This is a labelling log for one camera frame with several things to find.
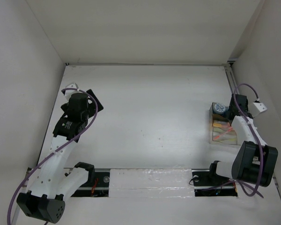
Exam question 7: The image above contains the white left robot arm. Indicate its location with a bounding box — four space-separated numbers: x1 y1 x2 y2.
16 86 104 224

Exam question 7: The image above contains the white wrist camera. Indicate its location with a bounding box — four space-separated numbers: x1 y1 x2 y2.
250 102 267 117
61 82 79 101

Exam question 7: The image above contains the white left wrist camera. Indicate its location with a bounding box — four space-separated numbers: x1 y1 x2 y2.
61 82 79 101

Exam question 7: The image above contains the orange cap grey highlighter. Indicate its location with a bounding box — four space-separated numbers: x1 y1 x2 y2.
213 120 230 127

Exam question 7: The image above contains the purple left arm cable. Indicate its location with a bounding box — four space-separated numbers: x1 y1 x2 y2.
6 90 99 225

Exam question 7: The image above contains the aluminium side rail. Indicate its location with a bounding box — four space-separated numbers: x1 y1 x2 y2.
224 61 276 186

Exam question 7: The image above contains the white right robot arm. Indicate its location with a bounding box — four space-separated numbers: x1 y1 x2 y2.
207 94 278 187

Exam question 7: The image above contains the orange thin pen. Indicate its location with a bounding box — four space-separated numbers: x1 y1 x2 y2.
214 127 233 140

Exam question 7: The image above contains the clear plastic container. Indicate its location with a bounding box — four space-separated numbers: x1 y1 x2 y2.
210 131 237 145

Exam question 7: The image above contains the red thin pen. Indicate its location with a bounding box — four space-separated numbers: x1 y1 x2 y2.
213 133 236 140

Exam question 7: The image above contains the aluminium front rail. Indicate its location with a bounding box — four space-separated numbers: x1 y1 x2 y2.
25 166 239 197

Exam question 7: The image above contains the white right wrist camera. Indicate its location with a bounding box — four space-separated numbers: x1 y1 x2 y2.
250 102 267 117

